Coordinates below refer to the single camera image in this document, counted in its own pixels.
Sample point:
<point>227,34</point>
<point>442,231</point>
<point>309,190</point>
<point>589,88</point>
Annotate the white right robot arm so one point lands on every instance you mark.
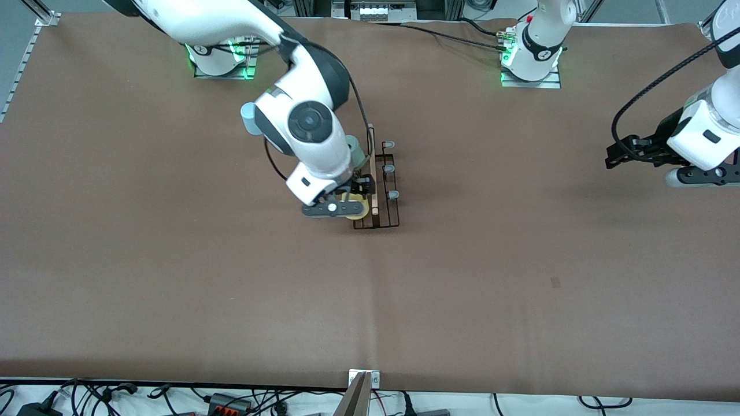
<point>324,156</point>

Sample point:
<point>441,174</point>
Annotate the light blue plastic cup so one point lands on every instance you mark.
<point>248,118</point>

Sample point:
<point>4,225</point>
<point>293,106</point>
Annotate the grey control box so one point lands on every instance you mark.
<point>373,10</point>

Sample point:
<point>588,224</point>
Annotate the pale green plastic cup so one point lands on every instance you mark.
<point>355,151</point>

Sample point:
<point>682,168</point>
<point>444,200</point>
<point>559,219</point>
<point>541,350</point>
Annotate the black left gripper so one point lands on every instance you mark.
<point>661,140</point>

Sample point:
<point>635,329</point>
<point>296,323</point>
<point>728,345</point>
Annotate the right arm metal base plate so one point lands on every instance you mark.
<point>248,66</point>

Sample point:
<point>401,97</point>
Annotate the black orange connector block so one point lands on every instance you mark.
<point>228,402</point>

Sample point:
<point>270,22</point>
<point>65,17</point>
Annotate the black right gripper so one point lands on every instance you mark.
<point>358,185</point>

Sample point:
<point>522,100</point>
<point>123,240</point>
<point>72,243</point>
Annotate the yellow plastic cup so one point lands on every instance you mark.
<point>358,209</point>

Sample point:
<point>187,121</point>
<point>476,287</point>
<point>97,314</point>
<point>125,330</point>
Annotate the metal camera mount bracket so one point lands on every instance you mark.
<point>355,398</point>

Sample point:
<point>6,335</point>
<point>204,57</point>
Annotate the black plug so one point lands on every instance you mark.
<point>408,407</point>

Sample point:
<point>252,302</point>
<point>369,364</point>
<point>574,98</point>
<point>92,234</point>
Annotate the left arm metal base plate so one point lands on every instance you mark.
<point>552,81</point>

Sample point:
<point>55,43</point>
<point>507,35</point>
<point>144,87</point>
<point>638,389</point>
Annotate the aluminium table edge rail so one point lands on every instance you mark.
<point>705,28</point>
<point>24,63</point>

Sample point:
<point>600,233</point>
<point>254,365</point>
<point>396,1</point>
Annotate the black power adapter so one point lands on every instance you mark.
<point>37,410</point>

